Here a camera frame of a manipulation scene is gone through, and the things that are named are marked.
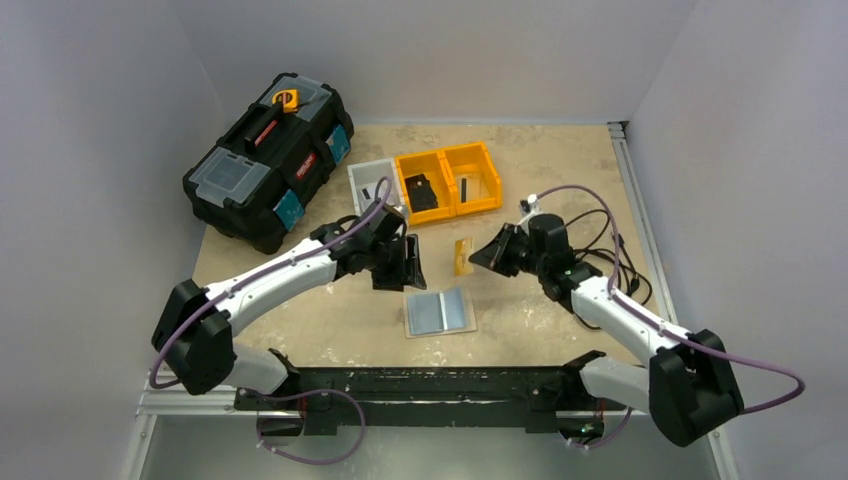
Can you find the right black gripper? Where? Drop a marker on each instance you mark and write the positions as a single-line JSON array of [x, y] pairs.
[[507, 248]]

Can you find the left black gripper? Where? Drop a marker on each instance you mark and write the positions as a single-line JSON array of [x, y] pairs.
[[389, 254]]

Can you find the gold credit card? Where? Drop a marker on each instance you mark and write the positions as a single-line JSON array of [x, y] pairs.
[[463, 249]]

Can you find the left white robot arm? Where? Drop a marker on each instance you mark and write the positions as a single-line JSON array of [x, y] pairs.
[[195, 336]]

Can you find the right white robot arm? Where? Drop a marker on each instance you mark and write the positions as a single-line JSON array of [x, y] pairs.
[[683, 380]]

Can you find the right yellow plastic bin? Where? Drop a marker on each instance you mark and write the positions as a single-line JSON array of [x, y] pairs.
[[474, 161]]

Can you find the yellow plastic bin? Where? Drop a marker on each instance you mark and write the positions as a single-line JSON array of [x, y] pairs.
[[474, 161], [433, 165]]

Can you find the middle yellow plastic bin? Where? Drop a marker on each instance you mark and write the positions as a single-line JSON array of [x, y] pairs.
[[433, 165]]

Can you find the white plastic bin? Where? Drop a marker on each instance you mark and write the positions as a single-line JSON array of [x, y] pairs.
[[363, 179]]

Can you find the black plastic toolbox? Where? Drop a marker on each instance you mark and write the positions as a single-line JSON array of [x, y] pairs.
[[256, 181]]

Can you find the yellow tape measure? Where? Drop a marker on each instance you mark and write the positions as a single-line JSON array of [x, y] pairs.
[[288, 100]]

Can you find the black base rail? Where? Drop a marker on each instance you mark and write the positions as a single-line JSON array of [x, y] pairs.
[[542, 399]]

